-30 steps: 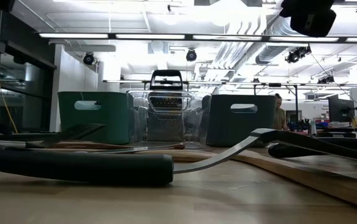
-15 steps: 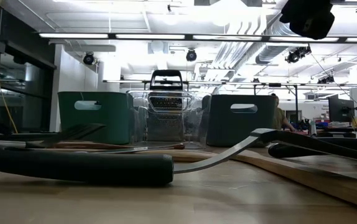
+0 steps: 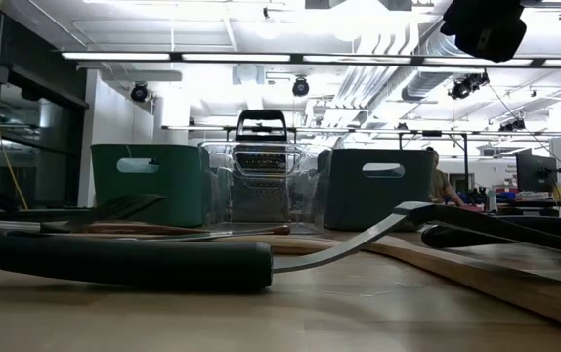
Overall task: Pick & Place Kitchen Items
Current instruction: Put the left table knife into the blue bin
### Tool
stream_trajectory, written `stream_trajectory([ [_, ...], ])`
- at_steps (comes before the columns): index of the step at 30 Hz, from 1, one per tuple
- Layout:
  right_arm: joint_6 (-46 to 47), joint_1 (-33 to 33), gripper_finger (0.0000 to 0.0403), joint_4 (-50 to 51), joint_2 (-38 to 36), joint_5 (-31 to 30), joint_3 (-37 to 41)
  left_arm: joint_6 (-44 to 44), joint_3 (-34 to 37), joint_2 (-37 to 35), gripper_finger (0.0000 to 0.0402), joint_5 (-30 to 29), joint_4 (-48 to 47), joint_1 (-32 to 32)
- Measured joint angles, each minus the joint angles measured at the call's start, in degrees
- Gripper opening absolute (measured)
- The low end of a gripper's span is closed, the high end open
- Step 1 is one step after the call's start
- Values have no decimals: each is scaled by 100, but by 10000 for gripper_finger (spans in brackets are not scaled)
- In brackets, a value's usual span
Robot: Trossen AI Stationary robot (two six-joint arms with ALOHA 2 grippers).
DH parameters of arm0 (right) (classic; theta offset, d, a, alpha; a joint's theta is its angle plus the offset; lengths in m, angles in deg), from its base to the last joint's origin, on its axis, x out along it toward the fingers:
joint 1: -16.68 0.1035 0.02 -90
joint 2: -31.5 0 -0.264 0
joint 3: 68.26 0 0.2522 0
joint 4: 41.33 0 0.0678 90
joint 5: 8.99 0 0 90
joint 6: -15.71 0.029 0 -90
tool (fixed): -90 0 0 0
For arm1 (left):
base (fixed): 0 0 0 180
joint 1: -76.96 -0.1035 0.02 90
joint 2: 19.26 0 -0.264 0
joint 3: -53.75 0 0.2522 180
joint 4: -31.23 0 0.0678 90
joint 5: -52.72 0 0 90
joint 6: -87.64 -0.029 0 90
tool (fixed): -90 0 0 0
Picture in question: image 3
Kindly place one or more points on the black plastic ladle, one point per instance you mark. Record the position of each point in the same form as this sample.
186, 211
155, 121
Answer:
456, 235

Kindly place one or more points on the long bamboo spoon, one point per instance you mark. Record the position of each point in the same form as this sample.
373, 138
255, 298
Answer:
456, 271

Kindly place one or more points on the dark brown wooden spoon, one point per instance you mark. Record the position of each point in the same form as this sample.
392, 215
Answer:
280, 230

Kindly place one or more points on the green plastic bin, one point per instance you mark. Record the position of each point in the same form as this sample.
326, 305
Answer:
163, 195

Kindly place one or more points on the black ceiling spotlight cluster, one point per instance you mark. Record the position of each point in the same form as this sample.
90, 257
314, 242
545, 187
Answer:
461, 89
515, 126

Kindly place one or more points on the black computer monitor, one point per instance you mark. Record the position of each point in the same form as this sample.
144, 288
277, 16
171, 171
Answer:
534, 171

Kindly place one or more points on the person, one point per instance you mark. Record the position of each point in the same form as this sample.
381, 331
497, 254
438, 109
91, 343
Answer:
439, 186

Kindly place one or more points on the white bottle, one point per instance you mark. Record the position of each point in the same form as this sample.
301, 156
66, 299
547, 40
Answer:
492, 201

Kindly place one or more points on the dark background desk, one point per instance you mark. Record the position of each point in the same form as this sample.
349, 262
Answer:
530, 211

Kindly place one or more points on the blue-grey plastic bin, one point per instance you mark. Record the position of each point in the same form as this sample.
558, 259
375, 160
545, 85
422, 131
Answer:
358, 205

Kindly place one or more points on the clear plastic container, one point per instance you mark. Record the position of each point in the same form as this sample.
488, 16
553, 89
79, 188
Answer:
217, 190

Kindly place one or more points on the black hanging ceiling camera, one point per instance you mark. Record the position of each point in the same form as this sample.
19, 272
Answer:
300, 87
139, 93

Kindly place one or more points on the black aluminium table frame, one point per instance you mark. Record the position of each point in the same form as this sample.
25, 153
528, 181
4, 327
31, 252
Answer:
41, 213

